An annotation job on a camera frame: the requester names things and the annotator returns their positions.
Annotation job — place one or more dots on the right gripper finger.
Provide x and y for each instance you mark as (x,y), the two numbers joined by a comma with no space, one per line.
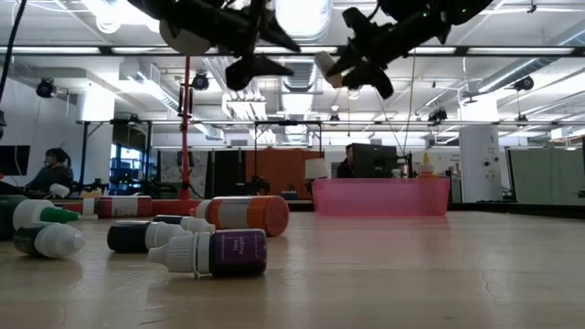
(349,61)
(361,80)

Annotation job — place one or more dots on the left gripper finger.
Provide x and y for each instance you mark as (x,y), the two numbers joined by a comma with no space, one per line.
(281,39)
(272,67)

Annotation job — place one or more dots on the large orange dye bottle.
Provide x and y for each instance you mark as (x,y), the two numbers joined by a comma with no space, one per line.
(269,217)

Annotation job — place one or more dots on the large red dye bottle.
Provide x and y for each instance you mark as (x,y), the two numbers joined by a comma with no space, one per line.
(123,208)

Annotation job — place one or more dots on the large green dye bottle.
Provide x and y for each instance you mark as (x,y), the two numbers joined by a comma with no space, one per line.
(27,212)

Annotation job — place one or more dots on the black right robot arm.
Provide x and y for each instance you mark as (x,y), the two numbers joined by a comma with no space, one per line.
(434,9)

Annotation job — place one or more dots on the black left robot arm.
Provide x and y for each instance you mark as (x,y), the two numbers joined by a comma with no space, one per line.
(155,9)

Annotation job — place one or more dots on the long black overhead bar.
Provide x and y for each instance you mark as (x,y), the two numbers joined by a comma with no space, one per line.
(461,50)

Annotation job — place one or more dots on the black ceiling spotlight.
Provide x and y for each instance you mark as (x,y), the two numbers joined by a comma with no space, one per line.
(45,88)
(438,115)
(200,82)
(524,83)

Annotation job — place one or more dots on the black computer monitor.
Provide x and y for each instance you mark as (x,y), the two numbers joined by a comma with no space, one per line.
(375,160)

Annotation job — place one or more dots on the person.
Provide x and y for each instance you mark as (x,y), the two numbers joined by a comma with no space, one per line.
(50,176)
(343,164)

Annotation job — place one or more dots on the white lampshade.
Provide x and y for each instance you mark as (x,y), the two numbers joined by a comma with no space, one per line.
(316,168)

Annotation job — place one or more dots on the red desk lamp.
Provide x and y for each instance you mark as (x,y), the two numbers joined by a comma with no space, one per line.
(185,137)

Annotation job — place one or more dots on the black partition panel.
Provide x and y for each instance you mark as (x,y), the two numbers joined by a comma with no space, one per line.
(228,173)

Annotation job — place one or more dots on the pink plastic bin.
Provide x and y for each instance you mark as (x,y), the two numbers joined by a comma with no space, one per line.
(379,196)

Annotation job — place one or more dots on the white building pillar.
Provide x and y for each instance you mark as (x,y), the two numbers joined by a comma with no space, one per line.
(480,164)

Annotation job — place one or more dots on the small black dye bottle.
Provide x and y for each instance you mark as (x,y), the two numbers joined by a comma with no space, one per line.
(196,225)

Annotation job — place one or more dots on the small purple dye bottle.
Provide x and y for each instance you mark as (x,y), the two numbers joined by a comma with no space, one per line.
(237,253)

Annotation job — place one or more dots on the small dark blue dye bottle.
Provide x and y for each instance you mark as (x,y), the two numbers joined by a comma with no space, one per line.
(128,237)

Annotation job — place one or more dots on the small dark green dye bottle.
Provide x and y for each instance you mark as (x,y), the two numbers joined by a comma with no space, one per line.
(55,240)

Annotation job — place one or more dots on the silver ventilation duct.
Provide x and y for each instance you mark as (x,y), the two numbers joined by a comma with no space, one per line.
(297,80)

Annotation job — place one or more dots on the orange partition wall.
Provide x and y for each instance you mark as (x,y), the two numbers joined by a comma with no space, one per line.
(279,169)

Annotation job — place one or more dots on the black background workstation frame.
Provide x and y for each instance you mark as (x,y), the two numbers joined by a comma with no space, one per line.
(83,155)

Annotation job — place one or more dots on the green partition wall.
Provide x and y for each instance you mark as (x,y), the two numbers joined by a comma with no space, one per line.
(544,178)

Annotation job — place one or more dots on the black wall screen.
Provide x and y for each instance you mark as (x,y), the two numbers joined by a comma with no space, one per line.
(13,160)

